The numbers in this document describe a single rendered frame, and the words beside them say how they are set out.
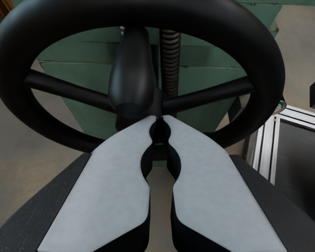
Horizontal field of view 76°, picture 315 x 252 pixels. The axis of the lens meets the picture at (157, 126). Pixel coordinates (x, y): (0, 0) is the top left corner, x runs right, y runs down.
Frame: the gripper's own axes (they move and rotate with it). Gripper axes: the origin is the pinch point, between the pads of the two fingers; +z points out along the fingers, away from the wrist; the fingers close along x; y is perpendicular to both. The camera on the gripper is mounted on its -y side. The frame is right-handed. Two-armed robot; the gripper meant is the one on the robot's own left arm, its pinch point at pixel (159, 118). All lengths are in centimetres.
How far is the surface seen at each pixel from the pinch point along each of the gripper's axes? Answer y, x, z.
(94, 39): -1.9, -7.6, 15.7
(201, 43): -1.6, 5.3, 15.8
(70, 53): 2.8, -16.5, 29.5
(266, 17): -4.1, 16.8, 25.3
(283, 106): 12.2, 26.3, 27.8
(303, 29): 10, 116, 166
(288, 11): -1, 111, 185
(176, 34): -2.9, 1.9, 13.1
